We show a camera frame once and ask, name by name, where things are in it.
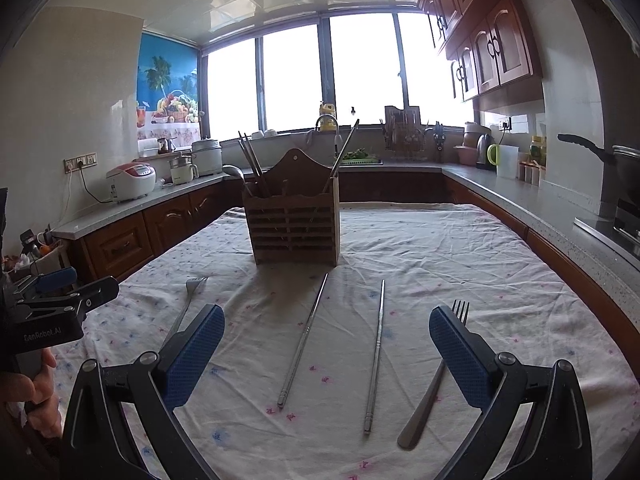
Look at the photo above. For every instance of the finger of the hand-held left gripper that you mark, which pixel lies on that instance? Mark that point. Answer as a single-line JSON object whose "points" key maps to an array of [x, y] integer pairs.
{"points": [[95, 292], [57, 280]]}

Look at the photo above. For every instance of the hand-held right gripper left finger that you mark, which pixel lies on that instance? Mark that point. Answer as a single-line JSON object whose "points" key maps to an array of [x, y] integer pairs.
{"points": [[195, 355]]}

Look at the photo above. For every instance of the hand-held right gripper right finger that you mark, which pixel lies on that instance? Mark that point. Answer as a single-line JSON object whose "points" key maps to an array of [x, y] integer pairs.
{"points": [[460, 355]]}

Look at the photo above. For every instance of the metal fork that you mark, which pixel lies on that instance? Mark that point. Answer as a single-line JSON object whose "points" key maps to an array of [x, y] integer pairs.
{"points": [[196, 285], [422, 410]]}

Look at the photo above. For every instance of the metal chopstick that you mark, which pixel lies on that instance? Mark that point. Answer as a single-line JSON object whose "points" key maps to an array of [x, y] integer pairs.
{"points": [[348, 142], [303, 340], [339, 162], [375, 360]]}

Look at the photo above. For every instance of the wooden utensil holder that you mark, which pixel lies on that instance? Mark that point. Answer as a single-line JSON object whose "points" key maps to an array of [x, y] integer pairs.
{"points": [[295, 225]]}

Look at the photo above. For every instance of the person's left hand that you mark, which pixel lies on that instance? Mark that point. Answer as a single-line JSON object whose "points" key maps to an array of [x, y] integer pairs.
{"points": [[42, 390]]}

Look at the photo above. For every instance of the wooden lower kitchen cabinets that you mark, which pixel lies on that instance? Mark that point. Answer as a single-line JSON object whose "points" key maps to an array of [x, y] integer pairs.
{"points": [[117, 247]]}

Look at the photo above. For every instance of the wooden kitchen cabinets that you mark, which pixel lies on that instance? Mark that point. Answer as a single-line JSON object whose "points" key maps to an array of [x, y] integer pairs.
{"points": [[495, 45], [117, 247]]}

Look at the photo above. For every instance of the floral white tablecloth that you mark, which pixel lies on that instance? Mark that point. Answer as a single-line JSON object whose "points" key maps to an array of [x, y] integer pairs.
{"points": [[450, 260]]}

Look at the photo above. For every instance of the white rice cooker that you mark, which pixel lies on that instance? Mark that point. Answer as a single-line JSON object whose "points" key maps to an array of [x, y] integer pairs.
{"points": [[131, 182]]}

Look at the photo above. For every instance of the small white kitchen appliance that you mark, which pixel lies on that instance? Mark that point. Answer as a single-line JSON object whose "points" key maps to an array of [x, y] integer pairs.
{"points": [[182, 170]]}

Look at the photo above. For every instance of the white electric pot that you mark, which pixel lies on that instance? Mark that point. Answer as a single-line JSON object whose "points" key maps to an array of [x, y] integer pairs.
{"points": [[206, 157]]}

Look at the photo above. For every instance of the metal spoon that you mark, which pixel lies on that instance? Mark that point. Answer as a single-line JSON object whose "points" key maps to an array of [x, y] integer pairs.
{"points": [[231, 171]]}

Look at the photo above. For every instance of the white seasoning jars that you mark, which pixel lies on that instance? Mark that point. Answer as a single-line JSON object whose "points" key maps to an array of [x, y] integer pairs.
{"points": [[530, 174]]}

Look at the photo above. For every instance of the gas stove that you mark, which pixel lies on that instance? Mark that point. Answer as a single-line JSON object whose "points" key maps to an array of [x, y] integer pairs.
{"points": [[620, 230]]}

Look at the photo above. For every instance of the steel electric kettle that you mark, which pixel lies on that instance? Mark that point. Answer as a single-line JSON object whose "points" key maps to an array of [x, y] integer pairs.
{"points": [[484, 152]]}

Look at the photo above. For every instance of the stacked pink basins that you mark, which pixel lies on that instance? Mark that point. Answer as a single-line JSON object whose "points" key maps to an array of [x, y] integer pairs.
{"points": [[467, 147]]}

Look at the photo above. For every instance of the black hanging kitchen tools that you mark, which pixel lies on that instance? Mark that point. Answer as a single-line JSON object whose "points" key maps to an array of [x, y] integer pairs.
{"points": [[438, 135]]}

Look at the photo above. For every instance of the yellow oil bottle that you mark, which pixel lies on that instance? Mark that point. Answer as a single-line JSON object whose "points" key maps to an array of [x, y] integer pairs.
{"points": [[538, 147]]}

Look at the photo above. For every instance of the green basket with vegetables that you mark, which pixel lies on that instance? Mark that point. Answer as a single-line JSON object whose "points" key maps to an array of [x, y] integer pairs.
{"points": [[361, 156]]}

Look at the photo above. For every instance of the metal dish rack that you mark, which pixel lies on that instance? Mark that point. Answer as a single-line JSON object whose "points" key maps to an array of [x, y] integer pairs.
{"points": [[402, 130]]}

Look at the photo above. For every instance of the black wok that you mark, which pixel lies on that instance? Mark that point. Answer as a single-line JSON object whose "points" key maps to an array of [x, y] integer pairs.
{"points": [[625, 165]]}

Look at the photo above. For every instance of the metal kitchen faucet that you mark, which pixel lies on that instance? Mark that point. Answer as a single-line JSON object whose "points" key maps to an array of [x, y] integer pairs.
{"points": [[327, 122]]}

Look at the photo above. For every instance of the kitchen window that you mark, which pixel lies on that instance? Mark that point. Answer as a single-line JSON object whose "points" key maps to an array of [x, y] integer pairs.
{"points": [[295, 85]]}

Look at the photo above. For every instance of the wooden upper kitchen cabinets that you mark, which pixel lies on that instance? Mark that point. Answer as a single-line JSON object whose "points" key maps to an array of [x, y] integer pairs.
{"points": [[495, 45]]}

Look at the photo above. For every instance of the wall power socket strip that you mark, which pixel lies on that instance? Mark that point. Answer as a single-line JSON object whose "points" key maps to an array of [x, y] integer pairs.
{"points": [[80, 162]]}

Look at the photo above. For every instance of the tropical fruit wall poster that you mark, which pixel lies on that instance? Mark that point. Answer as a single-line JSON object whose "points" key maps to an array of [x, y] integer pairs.
{"points": [[167, 80]]}

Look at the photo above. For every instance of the small wall socket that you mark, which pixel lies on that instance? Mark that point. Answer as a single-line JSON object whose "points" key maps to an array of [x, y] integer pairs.
{"points": [[505, 123]]}

